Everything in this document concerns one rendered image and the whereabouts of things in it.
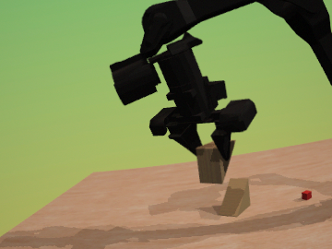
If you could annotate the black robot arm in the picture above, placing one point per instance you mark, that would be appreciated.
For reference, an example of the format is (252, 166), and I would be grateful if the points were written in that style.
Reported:
(136, 77)

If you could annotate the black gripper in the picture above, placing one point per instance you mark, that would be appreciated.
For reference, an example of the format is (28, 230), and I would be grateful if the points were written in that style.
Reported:
(194, 106)

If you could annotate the small red block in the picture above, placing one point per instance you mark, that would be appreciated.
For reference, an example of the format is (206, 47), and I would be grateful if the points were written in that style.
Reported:
(306, 195)

